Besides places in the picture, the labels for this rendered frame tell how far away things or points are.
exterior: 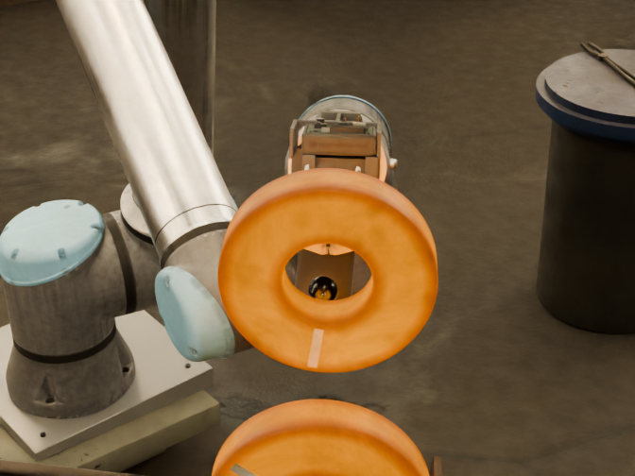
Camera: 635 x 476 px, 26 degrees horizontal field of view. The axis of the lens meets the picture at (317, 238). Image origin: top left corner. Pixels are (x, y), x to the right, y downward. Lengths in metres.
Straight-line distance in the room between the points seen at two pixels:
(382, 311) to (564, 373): 1.40
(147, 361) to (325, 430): 1.21
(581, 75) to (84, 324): 0.97
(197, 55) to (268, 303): 0.79
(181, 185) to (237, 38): 2.44
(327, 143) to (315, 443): 0.24
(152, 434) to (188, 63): 0.58
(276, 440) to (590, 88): 1.51
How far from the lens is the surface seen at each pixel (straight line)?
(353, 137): 1.05
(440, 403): 2.28
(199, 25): 1.72
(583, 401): 2.32
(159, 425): 2.04
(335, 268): 1.11
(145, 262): 1.95
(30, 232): 1.95
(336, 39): 3.71
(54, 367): 2.00
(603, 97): 2.33
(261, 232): 0.96
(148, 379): 2.08
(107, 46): 1.41
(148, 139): 1.33
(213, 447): 2.15
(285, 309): 0.99
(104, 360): 2.02
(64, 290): 1.93
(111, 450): 2.00
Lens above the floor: 1.35
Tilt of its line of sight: 29 degrees down
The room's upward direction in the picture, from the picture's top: straight up
